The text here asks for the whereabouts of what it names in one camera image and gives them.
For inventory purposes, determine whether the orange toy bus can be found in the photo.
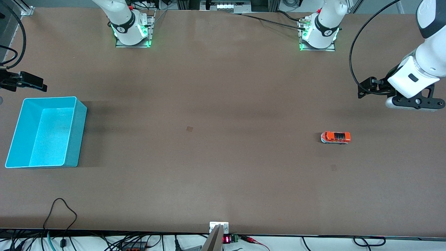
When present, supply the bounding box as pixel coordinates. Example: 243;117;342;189
321;131;351;144

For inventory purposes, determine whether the blue plastic box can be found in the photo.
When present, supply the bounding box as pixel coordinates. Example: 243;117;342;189
5;96;87;169

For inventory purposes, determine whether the white lit device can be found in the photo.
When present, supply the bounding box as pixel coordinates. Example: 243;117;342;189
200;0;251;12

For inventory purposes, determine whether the orange black device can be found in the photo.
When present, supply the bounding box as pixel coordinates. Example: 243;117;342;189
120;242;147;251

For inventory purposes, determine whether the red clip lead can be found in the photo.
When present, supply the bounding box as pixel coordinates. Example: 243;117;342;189
240;235;270;251

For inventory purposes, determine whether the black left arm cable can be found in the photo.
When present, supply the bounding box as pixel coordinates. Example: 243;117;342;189
349;0;401;95

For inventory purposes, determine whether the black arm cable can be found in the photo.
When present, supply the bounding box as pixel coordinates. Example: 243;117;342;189
0;5;27;69
349;0;401;95

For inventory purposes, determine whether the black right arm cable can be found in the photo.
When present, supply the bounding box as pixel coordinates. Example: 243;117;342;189
0;5;27;69

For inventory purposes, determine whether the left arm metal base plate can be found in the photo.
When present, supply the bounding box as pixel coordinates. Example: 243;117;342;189
299;17;336;52

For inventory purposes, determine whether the aluminium corner bracket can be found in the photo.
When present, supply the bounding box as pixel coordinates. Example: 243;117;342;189
19;0;35;16

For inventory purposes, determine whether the thick black table cable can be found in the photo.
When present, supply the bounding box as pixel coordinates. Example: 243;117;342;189
275;10;302;22

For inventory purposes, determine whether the thin black table cable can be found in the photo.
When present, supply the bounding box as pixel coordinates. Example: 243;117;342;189
228;12;307;31

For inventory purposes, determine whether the black looped cable with box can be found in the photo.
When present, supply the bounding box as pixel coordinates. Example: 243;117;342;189
43;198;78;249

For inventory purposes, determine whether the black coiled cable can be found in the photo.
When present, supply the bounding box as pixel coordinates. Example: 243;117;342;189
353;236;386;247

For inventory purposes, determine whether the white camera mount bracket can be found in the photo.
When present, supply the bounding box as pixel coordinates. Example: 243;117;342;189
209;222;229;234

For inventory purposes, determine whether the grey camera mount bar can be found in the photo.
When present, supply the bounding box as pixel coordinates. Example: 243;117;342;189
201;225;223;251

